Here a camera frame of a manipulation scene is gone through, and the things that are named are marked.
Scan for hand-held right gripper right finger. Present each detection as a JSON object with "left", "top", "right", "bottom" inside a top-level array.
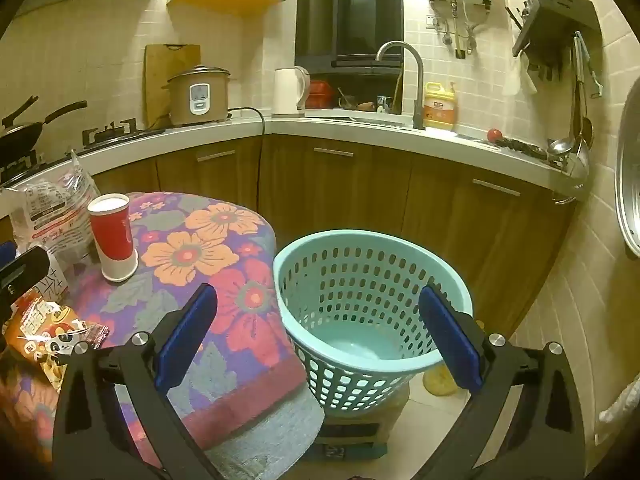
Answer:
[{"left": 419, "top": 284, "right": 587, "bottom": 480}]

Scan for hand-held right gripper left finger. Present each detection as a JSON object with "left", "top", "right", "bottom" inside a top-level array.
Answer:
[{"left": 51, "top": 283, "right": 221, "bottom": 480}]

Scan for orange snack packet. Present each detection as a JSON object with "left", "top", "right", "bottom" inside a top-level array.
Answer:
[{"left": 1, "top": 290, "right": 85, "bottom": 392}]

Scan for white printed plastic bag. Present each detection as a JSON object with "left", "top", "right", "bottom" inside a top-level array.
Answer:
[{"left": 2, "top": 151, "right": 102, "bottom": 273}]

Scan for small dark red wrapper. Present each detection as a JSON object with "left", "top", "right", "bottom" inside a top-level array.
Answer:
[{"left": 74, "top": 322, "right": 110, "bottom": 349}]

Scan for red paper cup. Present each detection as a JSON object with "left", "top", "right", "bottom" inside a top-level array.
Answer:
[{"left": 87, "top": 192, "right": 139, "bottom": 282}]

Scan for light blue perforated plastic basket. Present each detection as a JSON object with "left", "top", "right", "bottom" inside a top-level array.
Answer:
[{"left": 272, "top": 230, "right": 474, "bottom": 415}]

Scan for yellow round object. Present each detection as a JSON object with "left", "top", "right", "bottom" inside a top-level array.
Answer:
[{"left": 422, "top": 362, "right": 461, "bottom": 397}]

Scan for floral tablecloth table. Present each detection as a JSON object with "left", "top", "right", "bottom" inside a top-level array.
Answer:
[{"left": 0, "top": 191, "right": 327, "bottom": 477}]

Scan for black frying pan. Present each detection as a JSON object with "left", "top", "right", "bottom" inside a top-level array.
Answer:
[{"left": 0, "top": 95, "right": 89, "bottom": 162}]

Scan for cardboard box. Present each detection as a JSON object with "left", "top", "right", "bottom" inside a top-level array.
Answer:
[{"left": 309, "top": 384, "right": 412, "bottom": 462}]

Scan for black gas stove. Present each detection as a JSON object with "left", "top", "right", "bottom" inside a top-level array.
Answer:
[{"left": 0, "top": 117, "right": 167, "bottom": 187}]

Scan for white cloth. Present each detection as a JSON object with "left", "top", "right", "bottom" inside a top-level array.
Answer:
[{"left": 599, "top": 379, "right": 640, "bottom": 424}]

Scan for wooden kitchen cabinets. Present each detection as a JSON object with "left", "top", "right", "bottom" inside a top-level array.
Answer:
[{"left": 91, "top": 132, "right": 577, "bottom": 342}]

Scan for dark lumpy object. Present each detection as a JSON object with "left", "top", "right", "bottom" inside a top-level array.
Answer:
[{"left": 495, "top": 137, "right": 549, "bottom": 162}]

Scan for steel ladle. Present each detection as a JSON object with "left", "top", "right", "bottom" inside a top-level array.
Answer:
[{"left": 547, "top": 34, "right": 592, "bottom": 159}]

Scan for brown rice cooker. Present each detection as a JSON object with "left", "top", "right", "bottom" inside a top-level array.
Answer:
[{"left": 162, "top": 64, "right": 232, "bottom": 128}]

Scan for yellow detergent bottle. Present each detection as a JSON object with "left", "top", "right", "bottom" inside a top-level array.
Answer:
[{"left": 422, "top": 81, "right": 459, "bottom": 132}]

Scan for wooden cutting board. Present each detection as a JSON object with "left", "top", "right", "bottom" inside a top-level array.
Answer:
[{"left": 144, "top": 43, "right": 202, "bottom": 129}]

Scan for steel pan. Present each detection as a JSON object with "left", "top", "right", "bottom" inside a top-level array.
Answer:
[{"left": 612, "top": 79, "right": 640, "bottom": 262}]

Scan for steel kitchen faucet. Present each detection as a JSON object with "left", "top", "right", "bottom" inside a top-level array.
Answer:
[{"left": 375, "top": 40, "right": 426, "bottom": 131}]

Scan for white electric kettle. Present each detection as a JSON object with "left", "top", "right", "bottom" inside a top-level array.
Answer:
[{"left": 271, "top": 66, "right": 311, "bottom": 119}]

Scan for white hanging bag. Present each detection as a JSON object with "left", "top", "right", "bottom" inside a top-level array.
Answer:
[{"left": 502, "top": 52, "right": 539, "bottom": 97}]

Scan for red pot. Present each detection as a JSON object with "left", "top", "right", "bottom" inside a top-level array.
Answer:
[{"left": 305, "top": 78, "right": 335, "bottom": 110}]

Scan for dark window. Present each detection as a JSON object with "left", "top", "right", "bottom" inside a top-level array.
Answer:
[{"left": 294, "top": 0, "right": 405, "bottom": 77}]

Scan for black power cord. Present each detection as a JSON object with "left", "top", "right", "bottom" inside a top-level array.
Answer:
[{"left": 227, "top": 106, "right": 266, "bottom": 213}]

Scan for black wall rack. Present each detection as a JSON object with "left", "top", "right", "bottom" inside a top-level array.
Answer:
[{"left": 511, "top": 0, "right": 602, "bottom": 75}]

